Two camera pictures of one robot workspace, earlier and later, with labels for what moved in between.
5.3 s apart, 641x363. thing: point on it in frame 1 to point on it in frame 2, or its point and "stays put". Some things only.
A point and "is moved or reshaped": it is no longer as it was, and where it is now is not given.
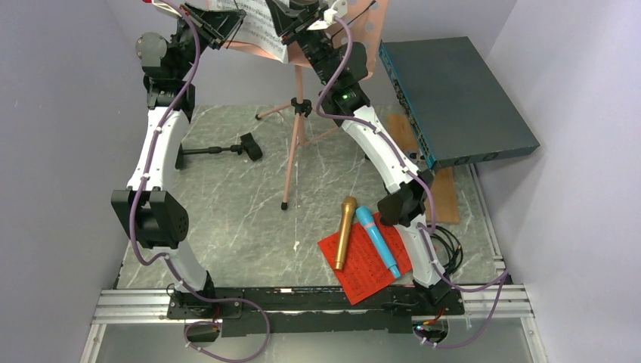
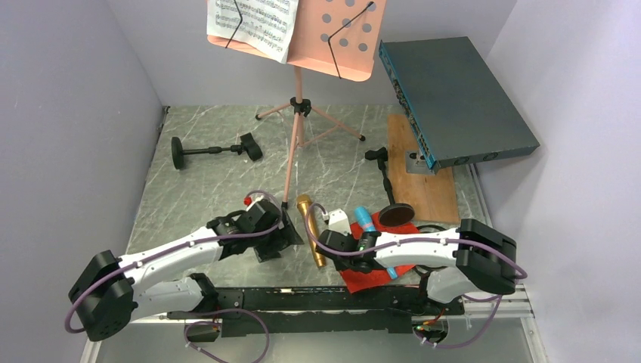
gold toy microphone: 347,213 is moved or reshaped
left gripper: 215,26 to 283,238
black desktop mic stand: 247,144 stays put
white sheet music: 257,26 stays put
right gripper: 285,20 to 340,265
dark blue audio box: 458,110 stays put
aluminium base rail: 484,305 stays put
